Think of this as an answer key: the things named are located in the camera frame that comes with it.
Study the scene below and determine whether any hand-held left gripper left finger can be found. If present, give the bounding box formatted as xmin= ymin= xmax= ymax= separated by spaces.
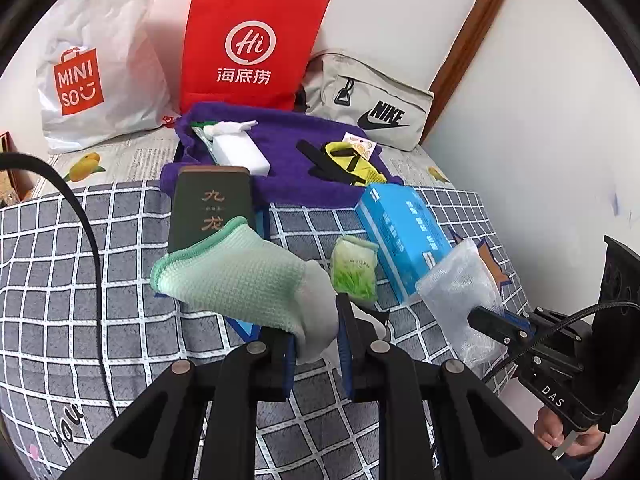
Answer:
xmin=60 ymin=330 xmax=299 ymax=480

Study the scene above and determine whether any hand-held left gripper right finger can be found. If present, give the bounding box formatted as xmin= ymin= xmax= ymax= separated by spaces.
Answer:
xmin=336 ymin=292 xmax=576 ymax=480

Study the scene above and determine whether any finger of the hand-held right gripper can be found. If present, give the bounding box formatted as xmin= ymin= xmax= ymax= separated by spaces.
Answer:
xmin=502 ymin=310 xmax=540 ymax=340
xmin=467 ymin=306 xmax=518 ymax=347

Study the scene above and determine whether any clear plastic bag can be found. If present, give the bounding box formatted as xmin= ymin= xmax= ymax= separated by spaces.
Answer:
xmin=416 ymin=237 xmax=503 ymax=366

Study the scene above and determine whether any green sock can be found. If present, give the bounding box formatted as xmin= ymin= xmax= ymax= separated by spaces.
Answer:
xmin=150 ymin=216 xmax=341 ymax=366

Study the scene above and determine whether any yellow pouch with black straps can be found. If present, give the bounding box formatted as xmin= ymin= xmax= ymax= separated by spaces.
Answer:
xmin=296 ymin=139 xmax=388 ymax=188

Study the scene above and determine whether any white box with bottle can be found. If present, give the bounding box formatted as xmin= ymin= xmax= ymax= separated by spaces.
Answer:
xmin=212 ymin=135 xmax=272 ymax=177

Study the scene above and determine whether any white sock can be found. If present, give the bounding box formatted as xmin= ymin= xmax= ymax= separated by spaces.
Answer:
xmin=202 ymin=119 xmax=258 ymax=138

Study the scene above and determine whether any person's right hand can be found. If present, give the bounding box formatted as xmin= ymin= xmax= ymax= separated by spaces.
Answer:
xmin=532 ymin=405 xmax=608 ymax=461

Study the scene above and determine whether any green snack packet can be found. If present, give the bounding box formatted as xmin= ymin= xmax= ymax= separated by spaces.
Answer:
xmin=330 ymin=236 xmax=380 ymax=303

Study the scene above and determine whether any blue tissue pack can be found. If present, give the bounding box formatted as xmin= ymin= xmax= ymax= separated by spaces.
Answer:
xmin=355 ymin=183 xmax=453 ymax=303

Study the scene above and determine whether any dark green box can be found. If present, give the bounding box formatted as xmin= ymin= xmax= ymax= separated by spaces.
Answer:
xmin=167 ymin=166 xmax=258 ymax=256

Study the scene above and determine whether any purple towel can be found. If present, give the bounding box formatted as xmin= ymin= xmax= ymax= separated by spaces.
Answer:
xmin=160 ymin=101 xmax=403 ymax=208

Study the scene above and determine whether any grey checked bed sheet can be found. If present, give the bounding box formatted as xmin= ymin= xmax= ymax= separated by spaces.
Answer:
xmin=0 ymin=180 xmax=531 ymax=480

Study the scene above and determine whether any patterned paper tag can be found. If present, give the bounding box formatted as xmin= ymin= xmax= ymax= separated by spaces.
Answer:
xmin=342 ymin=132 xmax=375 ymax=158

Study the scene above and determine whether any grey waist bag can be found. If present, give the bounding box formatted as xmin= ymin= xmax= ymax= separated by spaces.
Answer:
xmin=300 ymin=49 xmax=435 ymax=152

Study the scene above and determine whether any brown cardboard box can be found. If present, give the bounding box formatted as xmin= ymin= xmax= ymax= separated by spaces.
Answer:
xmin=0 ymin=162 xmax=33 ymax=206

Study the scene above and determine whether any red paper bag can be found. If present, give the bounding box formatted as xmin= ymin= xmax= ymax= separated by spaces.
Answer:
xmin=179 ymin=0 xmax=331 ymax=116

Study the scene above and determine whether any white plastic shopping bag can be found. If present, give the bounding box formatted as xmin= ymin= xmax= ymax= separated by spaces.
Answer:
xmin=36 ymin=0 xmax=173 ymax=156

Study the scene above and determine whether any black braided cable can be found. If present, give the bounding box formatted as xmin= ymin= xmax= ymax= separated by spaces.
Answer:
xmin=481 ymin=301 xmax=640 ymax=382

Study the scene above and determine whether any thick black cable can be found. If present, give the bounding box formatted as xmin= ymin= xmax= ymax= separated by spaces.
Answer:
xmin=0 ymin=154 xmax=127 ymax=413

